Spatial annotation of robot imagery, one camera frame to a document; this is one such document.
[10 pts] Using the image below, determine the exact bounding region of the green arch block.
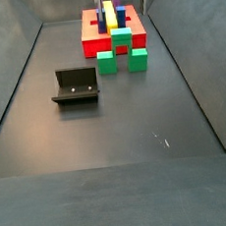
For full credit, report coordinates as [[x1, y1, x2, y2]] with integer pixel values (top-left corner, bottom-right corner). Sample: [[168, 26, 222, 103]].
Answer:
[[96, 28, 148, 75]]

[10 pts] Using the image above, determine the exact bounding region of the red base board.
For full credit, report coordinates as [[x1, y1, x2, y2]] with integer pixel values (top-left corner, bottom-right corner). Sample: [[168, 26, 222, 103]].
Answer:
[[81, 5, 147, 58]]

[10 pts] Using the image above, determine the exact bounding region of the yellow long block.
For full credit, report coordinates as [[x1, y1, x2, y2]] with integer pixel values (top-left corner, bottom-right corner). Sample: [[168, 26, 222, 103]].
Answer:
[[102, 1, 118, 33]]

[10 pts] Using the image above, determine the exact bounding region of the blue arch block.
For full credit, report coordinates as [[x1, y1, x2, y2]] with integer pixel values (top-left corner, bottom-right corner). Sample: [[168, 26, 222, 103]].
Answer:
[[96, 6, 126, 34]]

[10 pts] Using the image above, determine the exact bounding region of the black angle bracket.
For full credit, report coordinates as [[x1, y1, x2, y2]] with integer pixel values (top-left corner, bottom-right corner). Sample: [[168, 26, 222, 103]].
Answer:
[[51, 67, 99, 104]]

